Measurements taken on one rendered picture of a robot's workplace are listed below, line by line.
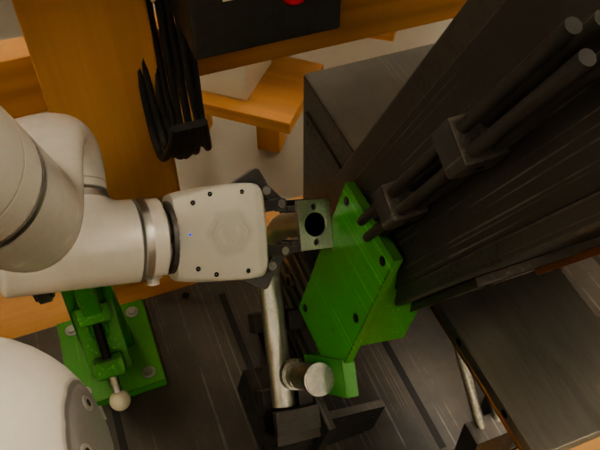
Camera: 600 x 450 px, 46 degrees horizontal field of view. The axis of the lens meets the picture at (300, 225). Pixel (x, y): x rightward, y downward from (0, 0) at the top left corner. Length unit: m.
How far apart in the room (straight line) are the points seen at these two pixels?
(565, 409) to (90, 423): 0.61
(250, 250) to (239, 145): 1.97
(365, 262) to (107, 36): 0.40
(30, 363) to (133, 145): 0.73
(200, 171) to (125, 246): 1.94
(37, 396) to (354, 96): 0.72
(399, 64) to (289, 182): 1.62
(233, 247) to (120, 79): 0.28
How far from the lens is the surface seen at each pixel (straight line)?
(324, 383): 0.82
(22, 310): 1.20
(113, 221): 0.69
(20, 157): 0.42
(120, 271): 0.69
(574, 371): 0.82
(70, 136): 0.61
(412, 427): 1.01
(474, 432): 0.90
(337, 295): 0.79
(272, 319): 0.90
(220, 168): 2.62
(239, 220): 0.73
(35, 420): 0.24
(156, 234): 0.69
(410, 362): 1.06
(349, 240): 0.75
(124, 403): 0.98
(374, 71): 0.95
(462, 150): 0.46
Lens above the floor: 1.80
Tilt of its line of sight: 48 degrees down
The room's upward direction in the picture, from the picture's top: straight up
